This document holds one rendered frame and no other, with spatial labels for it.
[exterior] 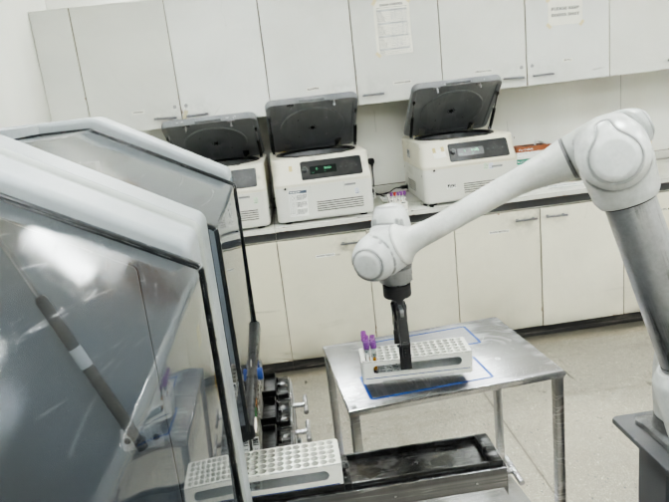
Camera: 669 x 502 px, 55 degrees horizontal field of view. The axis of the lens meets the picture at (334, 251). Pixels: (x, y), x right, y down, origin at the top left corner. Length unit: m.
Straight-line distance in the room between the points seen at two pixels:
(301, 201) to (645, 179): 2.48
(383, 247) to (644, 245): 0.54
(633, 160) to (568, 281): 2.81
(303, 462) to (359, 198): 2.38
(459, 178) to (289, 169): 0.97
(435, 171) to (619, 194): 2.39
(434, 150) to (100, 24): 1.99
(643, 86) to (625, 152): 3.53
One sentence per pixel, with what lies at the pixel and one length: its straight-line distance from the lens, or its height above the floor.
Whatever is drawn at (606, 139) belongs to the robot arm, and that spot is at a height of 1.48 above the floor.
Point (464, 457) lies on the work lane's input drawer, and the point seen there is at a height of 0.80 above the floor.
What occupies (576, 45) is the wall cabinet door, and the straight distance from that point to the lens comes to 4.23.
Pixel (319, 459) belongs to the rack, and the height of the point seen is 0.86.
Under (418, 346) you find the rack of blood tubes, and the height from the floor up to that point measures 0.91.
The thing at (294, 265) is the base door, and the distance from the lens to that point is 3.66.
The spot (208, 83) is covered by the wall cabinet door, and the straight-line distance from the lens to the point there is 3.84.
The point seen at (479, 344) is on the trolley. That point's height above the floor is 0.82.
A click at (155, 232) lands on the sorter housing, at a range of 0.95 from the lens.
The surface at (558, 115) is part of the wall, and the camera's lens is 4.57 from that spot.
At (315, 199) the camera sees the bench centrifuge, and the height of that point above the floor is 1.03.
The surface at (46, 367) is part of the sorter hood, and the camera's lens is 0.57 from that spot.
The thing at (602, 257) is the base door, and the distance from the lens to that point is 4.15.
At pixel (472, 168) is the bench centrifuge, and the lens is 3.73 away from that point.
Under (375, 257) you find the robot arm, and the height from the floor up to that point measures 1.25.
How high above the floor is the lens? 1.63
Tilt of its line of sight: 14 degrees down
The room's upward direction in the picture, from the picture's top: 6 degrees counter-clockwise
